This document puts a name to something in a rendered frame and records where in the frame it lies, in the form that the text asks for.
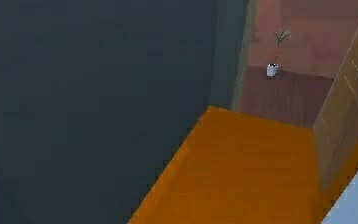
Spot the pale blue grey furniture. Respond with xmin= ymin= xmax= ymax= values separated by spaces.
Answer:
xmin=320 ymin=153 xmax=358 ymax=224

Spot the house plant in white pot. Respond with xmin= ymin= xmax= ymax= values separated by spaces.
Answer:
xmin=266 ymin=27 xmax=292 ymax=78

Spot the brown wooden room door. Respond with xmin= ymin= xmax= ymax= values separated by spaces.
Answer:
xmin=312 ymin=2 xmax=358 ymax=194

